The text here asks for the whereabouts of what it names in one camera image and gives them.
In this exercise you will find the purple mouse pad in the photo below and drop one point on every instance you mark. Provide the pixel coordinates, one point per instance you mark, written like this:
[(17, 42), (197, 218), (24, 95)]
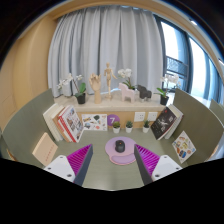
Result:
[(111, 150)]

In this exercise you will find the beige booklet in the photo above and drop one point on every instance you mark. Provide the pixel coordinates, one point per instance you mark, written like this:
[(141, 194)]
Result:
[(45, 150)]

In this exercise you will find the black horse figure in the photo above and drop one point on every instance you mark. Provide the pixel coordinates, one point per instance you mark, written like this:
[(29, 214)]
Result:
[(145, 92)]

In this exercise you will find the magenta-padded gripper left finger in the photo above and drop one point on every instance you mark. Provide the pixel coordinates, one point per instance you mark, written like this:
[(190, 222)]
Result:
[(60, 166)]

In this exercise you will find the colourful picture sheet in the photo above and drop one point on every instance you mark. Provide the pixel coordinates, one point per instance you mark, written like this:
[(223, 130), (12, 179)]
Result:
[(183, 146)]

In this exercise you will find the grey-green desk partition panel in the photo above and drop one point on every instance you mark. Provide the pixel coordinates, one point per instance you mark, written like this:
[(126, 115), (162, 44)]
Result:
[(196, 116), (23, 126)]

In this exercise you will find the window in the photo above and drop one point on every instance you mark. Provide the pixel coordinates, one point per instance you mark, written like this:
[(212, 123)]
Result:
[(196, 66)]

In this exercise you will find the black cover book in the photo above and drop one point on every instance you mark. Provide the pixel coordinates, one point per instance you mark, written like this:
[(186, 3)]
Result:
[(163, 123)]

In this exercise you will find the purple round sticker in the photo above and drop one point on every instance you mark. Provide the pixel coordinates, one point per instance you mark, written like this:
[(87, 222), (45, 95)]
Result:
[(113, 118)]

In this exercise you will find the wooden desk back shelf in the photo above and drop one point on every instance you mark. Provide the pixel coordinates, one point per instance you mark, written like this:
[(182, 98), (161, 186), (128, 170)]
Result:
[(110, 107)]

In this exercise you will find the grey curtain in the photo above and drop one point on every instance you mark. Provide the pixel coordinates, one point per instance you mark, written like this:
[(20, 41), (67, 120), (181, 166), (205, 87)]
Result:
[(106, 40)]

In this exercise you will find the white sticker sheet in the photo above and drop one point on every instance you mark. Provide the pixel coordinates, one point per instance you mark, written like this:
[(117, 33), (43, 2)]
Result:
[(94, 122)]

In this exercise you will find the white wall socket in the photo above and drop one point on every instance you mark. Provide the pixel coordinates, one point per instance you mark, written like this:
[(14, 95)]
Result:
[(139, 117), (152, 116)]

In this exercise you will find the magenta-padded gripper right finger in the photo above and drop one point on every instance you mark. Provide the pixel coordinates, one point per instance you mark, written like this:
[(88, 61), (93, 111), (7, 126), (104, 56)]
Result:
[(165, 166)]

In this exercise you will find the pink horse figure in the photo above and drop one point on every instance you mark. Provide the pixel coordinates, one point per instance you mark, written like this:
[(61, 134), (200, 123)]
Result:
[(127, 94)]

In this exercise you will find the photo cover magazine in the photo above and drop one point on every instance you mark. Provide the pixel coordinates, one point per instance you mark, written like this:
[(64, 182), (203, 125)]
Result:
[(72, 123)]

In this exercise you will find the wooden mannequin figure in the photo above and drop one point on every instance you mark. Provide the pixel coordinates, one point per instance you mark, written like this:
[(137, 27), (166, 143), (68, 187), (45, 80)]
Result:
[(109, 80)]

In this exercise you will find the white orchid in black pot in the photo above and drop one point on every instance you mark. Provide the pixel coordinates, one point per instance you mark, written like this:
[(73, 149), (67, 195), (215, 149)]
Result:
[(81, 99), (164, 100)]

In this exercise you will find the wooden hand model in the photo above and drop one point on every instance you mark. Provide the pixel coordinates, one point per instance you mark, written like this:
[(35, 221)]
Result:
[(96, 86)]

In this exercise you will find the black computer mouse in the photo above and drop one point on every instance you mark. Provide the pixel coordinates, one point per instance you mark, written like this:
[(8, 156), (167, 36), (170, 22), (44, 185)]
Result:
[(120, 146)]

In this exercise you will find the succulent in white pot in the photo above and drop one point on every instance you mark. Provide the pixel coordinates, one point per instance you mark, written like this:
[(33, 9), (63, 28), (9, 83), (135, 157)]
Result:
[(116, 130), (146, 129), (129, 129)]

